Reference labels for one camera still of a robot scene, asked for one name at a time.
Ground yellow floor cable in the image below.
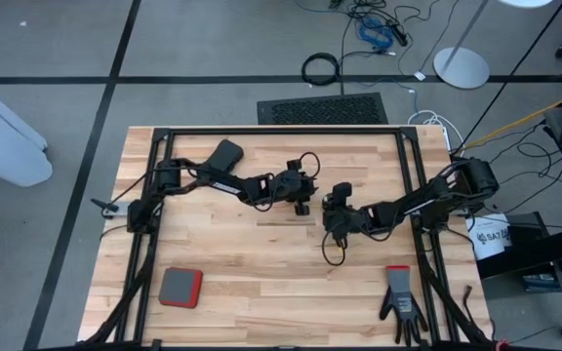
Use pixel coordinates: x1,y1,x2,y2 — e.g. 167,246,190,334
465,85,562,150

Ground black power strip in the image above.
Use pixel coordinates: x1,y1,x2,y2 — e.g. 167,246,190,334
387,21,410,49

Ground black side cart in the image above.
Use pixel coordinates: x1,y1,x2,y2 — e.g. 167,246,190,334
475,104,562,337

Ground coiled black floor cable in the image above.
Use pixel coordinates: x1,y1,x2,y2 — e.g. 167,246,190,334
301,52,342,88

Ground blue box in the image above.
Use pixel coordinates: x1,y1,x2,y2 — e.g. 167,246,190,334
522,274,562,293

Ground brown strap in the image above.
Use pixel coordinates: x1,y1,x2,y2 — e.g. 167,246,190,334
462,284,477,321

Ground white labelled box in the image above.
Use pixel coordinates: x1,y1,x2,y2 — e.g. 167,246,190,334
466,214,512,261

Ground long black floor cable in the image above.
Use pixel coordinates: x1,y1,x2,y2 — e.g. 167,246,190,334
339,14,360,97

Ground white plastic bin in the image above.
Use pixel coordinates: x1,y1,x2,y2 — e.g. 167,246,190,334
0,67,55,187

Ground thin black slanted pole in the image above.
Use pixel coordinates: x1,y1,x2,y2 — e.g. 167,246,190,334
456,0,562,152

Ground grey pad with red edge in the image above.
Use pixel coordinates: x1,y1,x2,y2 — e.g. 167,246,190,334
157,266,204,309

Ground black fabric pouch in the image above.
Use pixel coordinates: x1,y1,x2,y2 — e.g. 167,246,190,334
201,138,245,173

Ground grey and black work glove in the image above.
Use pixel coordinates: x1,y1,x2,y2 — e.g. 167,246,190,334
379,265,431,347

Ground coiled blue floor cable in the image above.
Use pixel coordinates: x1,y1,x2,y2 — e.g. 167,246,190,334
357,17,395,53

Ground black aluminium table frame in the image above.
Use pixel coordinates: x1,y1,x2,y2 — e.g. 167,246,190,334
85,126,495,351

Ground white floor cables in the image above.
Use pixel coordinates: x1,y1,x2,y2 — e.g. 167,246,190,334
407,109,465,152

